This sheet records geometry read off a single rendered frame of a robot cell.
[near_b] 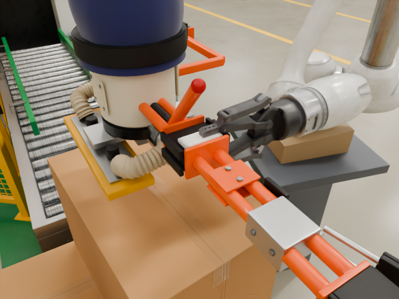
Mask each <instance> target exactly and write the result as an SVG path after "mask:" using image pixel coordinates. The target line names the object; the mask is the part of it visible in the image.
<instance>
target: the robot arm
mask: <svg viewBox="0 0 399 299"><path fill-rule="evenodd" d="M343 1H344V0H315V1H314V3H313V5H312V7H311V9H310V10H309V12H308V14H307V16H306V18H305V20H304V22H303V24H302V26H301V28H300V30H299V31H298V33H297V35H296V37H295V39H294V41H293V43H292V45H291V47H290V49H289V51H288V53H287V55H286V58H285V60H284V63H283V66H282V68H281V71H280V75H279V76H278V78H277V80H275V81H273V82H272V83H271V84H270V85H269V87H268V90H267V92H266V93H265V94H263V93H259V94H257V95H256V96H255V97H253V98H252V99H249V100H247V101H244V102H241V103H239V104H235V105H233V106H230V107H228V108H225V109H223V110H220V111H218V112H217V116H218V118H217V120H215V119H213V120H212V121H211V124H210V125H207V126H204V127H201V128H200V129H199V132H196V133H193V134H190V135H187V136H184V137H181V138H178V143H180V144H181V146H183V147H184V148H185V149H186V148H189V147H193V146H194V145H198V144H201V143H203V142H207V141H209V140H212V139H215V138H218V137H221V136H223V135H222V134H221V133H226V132H235V131H242V130H247V129H248V130H247V131H246V132H244V133H242V136H240V137H238V138H237V139H235V140H233V141H232V142H230V143H229V155H230V156H231V157H232V158H233V159H234V160H235V161H237V160H242V161H243V162H247V161H249V160H253V159H261V158H262V157H263V156H264V154H263V153H262V150H263V148H264V146H266V145H268V144H269V143H270V142H272V141H282V140H284V139H287V138H289V137H294V138H298V137H301V136H304V135H307V134H309V133H311V132H315V131H321V130H326V129H329V128H333V127H335V126H338V125H341V124H344V123H346V122H348V121H350V120H352V119H354V118H355V117H357V116H358V115H360V114H361V113H384V112H389V111H392V110H395V109H396V108H398V107H399V65H398V63H397V61H396V60H395V59H394V58H395V55H396V53H397V50H398V47H399V0H377V2H376V6H375V10H374V12H373V16H372V20H371V22H370V26H369V30H368V34H367V36H366V40H365V44H364V47H363V50H362V53H361V54H359V55H357V56H356V57H355V58H354V59H353V60H352V62H351V64H350V65H349V67H348V68H342V67H340V66H337V65H336V61H335V60H334V59H333V58H332V57H331V56H330V55H328V54H326V53H323V52H313V50H314V48H315V46H316V45H317V43H318V42H319V40H320V38H321V37H322V35H323V33H324V32H325V30H326V29H327V27H328V25H329V24H330V22H331V20H332V19H333V17H334V16H335V14H336V12H337V11H338V9H339V7H340V6H341V4H342V3H343ZM252 113H254V114H252Z"/></svg>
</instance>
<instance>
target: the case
mask: <svg viewBox="0 0 399 299"><path fill-rule="evenodd" d="M47 162H48V165H49V168H50V171H51V173H52V177H53V180H54V182H55V186H56V189H57V191H58V195H59V198H60V200H61V204H62V207H63V209H64V213H65V216H66V219H67V221H68V225H69V228H70V231H71V234H72V238H73V240H74V243H75V245H76V247H77V249H78V251H79V253H80V255H81V257H82V259H83V261H84V263H85V265H86V267H87V269H88V270H89V272H90V274H91V276H92V278H93V280H94V282H95V283H96V285H97V287H98V289H99V291H100V293H101V295H102V297H103V299H271V294H272V291H273V286H274V281H275V277H276V272H277V270H276V268H275V267H274V266H273V265H272V264H271V263H270V262H269V261H268V260H267V258H266V257H265V256H264V255H263V254H262V253H261V252H260V251H259V250H258V249H257V248H256V247H255V246H254V244H253V243H252V242H251V241H250V240H249V239H248V238H247V236H246V235H245V229H246V222H245V221H244V220H243V219H242V218H241V217H240V216H239V215H238V214H237V213H236V212H235V210H234V209H233V208H232V207H231V206H230V205H229V206H224V205H223V204H222V203H221V202H220V201H219V200H218V199H217V198H216V197H215V195H214V194H213V193H212V192H211V191H210V190H209V189H208V188H207V185H209V183H208V182H207V181H206V180H205V179H204V178H203V177H202V176H201V175H199V176H196V177H193V178H191V179H189V180H187V179H186V178H185V172H184V171H183V172H184V175H183V176H182V177H180V176H179V175H178V174H177V173H176V172H175V171H174V169H172V167H171V166H168V165H167V164H166V165H165V166H162V167H161V168H158V169H157V170H154V171H153V172H150V173H151V174H152V175H153V176H154V179H155V184H153V185H151V186H149V187H145V188H143V189H141V190H138V191H136V192H133V193H130V194H128V195H125V196H122V197H120V198H117V199H114V200H112V201H109V200H108V199H107V197H106V196H105V194H104V192H103V191H102V189H101V187H100V185H99V183H98V182H97V180H96V178H95V176H94V174H93V173H92V171H91V169H90V168H89V166H88V164H87V162H86V160H85V158H84V157H83V155H82V153H81V151H80V149H79V148H77V149H74V150H71V151H68V152H65V153H63V154H59V155H56V156H54V157H51V158H48V159H47Z"/></svg>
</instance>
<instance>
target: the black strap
mask: <svg viewBox="0 0 399 299"><path fill-rule="evenodd" d="M71 38H72V44H73V47H74V53H75V55H76V56H77V57H78V58H79V59H81V60H82V61H84V62H86V63H89V64H91V65H95V66H100V67H105V68H117V69H129V68H143V67H148V66H154V65H159V64H162V63H166V62H169V61H172V60H174V59H176V58H177V57H179V56H180V55H181V54H183V52H184V51H186V48H187V39H188V24H187V23H186V22H184V21H183V23H182V28H181V29H180V31H179V32H178V33H177V34H176V35H174V36H172V37H170V38H167V39H164V40H162V41H159V42H155V43H149V44H141V45H136V46H108V45H102V44H95V43H92V42H90V41H88V40H86V39H84V38H82V37H81V35H80V32H79V31H78V28H77V26H75V27H74V28H73V30H72V31H71Z"/></svg>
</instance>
